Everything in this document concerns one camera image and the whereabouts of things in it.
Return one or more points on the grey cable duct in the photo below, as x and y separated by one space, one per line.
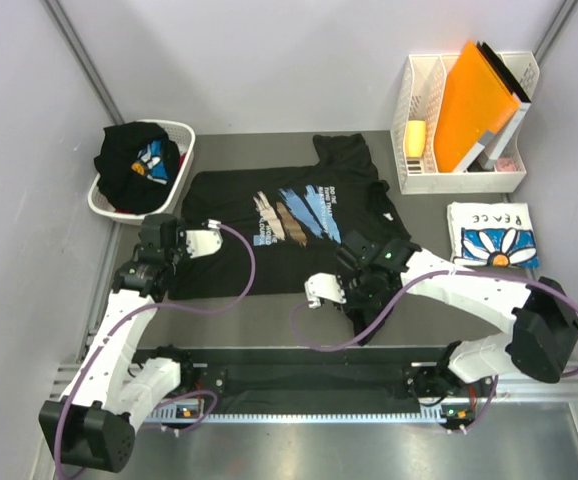
439 414

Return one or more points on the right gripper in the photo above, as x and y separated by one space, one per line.
351 303

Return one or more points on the orange folder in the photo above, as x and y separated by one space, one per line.
476 105

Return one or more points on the yellow sponge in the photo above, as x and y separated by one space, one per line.
415 138

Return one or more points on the black daisy print t-shirt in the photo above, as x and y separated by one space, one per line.
138 164

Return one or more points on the white grey binder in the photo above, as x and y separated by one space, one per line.
491 146

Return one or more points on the aluminium frame rail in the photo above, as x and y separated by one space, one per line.
511 387

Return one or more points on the black brushstroke print t-shirt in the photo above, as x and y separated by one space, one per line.
291 220

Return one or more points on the black folder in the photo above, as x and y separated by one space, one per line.
503 72

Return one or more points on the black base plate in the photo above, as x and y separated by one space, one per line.
292 380

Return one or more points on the white laundry basket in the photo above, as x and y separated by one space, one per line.
184 136

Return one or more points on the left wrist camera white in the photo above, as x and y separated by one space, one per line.
205 241

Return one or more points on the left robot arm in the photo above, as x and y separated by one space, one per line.
93 425

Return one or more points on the white file organizer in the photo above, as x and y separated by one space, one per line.
420 98

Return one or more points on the pink small item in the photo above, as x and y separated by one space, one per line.
505 164

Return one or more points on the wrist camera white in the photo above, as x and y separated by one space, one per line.
205 241
322 287

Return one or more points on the dark grey table mat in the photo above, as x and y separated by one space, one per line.
262 321

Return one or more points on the folded white daisy t-shirt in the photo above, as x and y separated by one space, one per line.
492 235

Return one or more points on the red t-shirt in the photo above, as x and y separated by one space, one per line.
184 160

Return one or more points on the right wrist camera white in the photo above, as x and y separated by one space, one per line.
322 287

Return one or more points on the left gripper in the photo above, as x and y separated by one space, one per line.
181 238

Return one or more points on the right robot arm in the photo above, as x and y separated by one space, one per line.
537 327

